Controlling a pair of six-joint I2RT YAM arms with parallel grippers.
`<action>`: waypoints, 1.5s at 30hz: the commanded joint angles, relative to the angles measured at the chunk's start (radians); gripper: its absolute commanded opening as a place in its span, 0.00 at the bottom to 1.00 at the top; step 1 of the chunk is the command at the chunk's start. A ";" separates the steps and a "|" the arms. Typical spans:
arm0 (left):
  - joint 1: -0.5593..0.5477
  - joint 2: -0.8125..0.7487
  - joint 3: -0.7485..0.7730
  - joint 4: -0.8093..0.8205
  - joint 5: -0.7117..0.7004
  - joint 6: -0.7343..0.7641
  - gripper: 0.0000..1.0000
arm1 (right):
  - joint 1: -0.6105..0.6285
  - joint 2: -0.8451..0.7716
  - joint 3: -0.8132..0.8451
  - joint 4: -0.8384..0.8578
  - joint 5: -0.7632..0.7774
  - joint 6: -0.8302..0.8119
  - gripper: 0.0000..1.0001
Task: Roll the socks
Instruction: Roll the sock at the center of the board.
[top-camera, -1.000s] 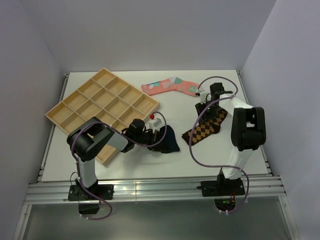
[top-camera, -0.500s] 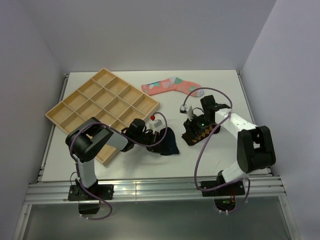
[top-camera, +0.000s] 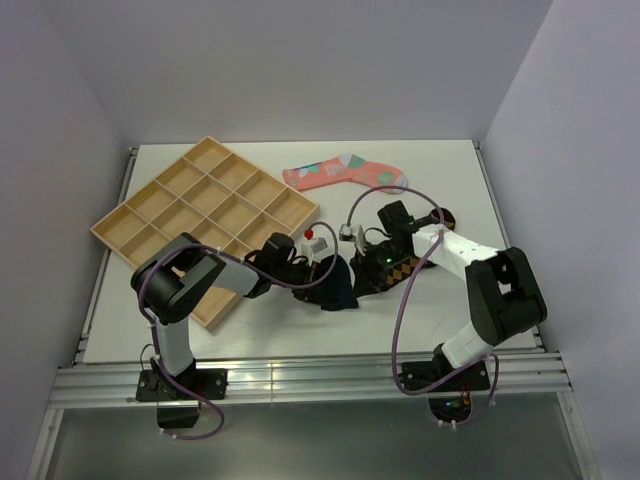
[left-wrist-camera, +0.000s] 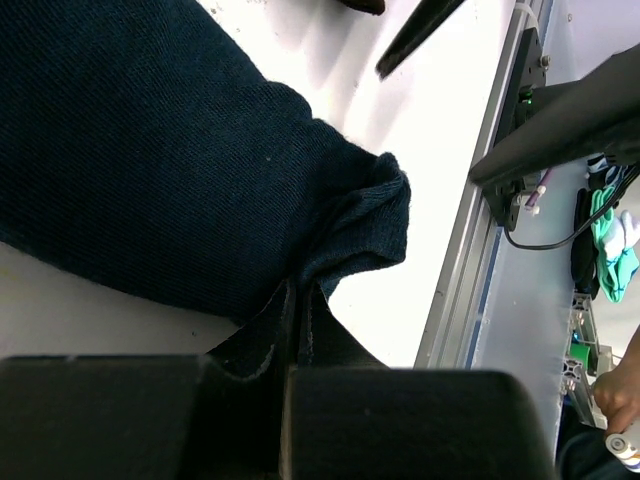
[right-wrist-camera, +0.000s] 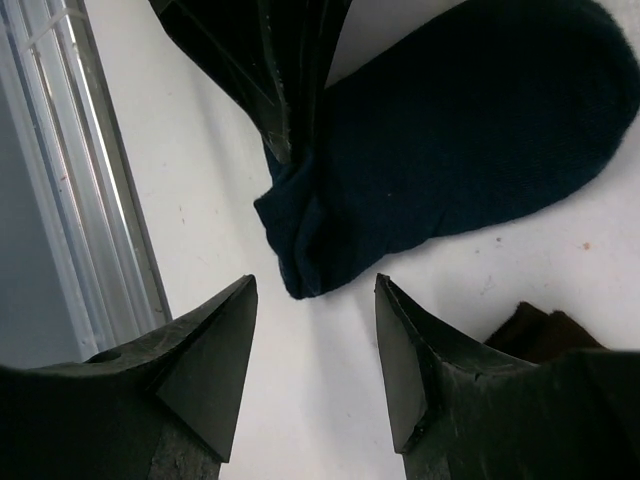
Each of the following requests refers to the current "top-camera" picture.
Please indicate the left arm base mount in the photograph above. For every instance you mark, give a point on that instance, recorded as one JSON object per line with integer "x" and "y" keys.
{"x": 180, "y": 398}

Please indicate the pink patterned sock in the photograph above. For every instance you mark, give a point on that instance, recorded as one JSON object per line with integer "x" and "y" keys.
{"x": 346, "y": 168}

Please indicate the navy ankle sock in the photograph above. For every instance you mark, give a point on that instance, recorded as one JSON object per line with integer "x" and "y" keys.
{"x": 335, "y": 293}

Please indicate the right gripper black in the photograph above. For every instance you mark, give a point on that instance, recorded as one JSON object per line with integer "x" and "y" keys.
{"x": 364, "y": 270}

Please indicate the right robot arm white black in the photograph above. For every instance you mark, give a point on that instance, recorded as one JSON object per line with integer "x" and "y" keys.
{"x": 503, "y": 295}

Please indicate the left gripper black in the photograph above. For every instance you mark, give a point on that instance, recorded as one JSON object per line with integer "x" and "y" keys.
{"x": 311, "y": 274}

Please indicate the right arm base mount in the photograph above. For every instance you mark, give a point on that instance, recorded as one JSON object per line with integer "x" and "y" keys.
{"x": 465, "y": 392}

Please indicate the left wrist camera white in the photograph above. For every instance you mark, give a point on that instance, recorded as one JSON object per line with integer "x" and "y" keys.
{"x": 313, "y": 248}

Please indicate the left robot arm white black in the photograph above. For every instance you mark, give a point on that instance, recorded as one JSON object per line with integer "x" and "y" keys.
{"x": 170, "y": 284}

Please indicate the wooden compartment tray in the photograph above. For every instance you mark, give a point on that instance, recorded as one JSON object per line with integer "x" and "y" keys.
{"x": 209, "y": 190}

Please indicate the aluminium frame rail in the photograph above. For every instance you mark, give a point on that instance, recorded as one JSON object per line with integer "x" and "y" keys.
{"x": 297, "y": 380}

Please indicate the brown orange argyle sock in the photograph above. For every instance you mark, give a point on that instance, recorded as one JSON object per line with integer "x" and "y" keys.
{"x": 398, "y": 225}

